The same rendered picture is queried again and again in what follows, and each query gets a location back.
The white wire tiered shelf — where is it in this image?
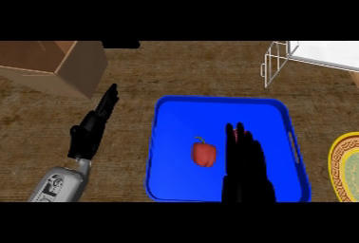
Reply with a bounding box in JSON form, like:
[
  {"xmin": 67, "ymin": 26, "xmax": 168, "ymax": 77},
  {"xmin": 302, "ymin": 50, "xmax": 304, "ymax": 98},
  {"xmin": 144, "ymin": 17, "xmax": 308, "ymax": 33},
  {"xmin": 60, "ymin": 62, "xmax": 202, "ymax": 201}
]
[{"xmin": 259, "ymin": 40, "xmax": 359, "ymax": 89}]

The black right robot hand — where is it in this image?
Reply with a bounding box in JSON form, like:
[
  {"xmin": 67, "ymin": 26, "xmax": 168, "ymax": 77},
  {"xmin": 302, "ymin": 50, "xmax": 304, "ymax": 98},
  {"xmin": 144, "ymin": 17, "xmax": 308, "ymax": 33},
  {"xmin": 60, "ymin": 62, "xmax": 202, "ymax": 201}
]
[{"xmin": 219, "ymin": 121, "xmax": 277, "ymax": 203}]

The yellow patterned plate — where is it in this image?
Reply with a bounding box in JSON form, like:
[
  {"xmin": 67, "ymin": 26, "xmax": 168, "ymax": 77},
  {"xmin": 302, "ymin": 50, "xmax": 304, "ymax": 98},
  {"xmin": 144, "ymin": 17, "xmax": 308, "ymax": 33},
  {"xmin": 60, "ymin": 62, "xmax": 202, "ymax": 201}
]
[{"xmin": 326, "ymin": 131, "xmax": 359, "ymax": 203}]

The blue plastic tray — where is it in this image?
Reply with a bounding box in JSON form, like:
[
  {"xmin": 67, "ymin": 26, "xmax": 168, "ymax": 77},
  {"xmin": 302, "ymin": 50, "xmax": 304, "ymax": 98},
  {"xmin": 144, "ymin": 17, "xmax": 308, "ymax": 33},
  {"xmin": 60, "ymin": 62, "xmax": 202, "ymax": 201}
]
[{"xmin": 144, "ymin": 95, "xmax": 313, "ymax": 203}]

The red bell pepper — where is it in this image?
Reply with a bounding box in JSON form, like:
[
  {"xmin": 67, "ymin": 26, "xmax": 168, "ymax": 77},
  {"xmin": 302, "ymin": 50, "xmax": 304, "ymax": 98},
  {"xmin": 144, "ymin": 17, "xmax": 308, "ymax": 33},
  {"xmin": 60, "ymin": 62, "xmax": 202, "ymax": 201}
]
[{"xmin": 190, "ymin": 136, "xmax": 218, "ymax": 168}]

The brown cardboard box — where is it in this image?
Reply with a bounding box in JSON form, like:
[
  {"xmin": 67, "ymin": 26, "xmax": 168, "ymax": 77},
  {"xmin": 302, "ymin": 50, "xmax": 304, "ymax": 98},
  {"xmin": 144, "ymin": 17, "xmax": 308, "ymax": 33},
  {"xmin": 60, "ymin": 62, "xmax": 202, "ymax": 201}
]
[{"xmin": 0, "ymin": 40, "xmax": 109, "ymax": 100}]

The black object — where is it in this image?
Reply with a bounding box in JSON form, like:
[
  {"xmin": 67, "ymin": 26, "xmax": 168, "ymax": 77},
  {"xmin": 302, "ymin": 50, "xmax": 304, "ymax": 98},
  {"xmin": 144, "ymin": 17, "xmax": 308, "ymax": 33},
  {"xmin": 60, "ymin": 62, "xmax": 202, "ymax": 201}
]
[{"xmin": 100, "ymin": 40, "xmax": 141, "ymax": 49}]

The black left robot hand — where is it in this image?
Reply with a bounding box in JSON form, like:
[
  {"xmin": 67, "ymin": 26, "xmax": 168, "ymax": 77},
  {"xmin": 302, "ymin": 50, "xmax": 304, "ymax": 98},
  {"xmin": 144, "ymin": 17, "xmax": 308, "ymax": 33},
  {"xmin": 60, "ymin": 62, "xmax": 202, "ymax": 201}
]
[{"xmin": 66, "ymin": 83, "xmax": 121, "ymax": 160}]

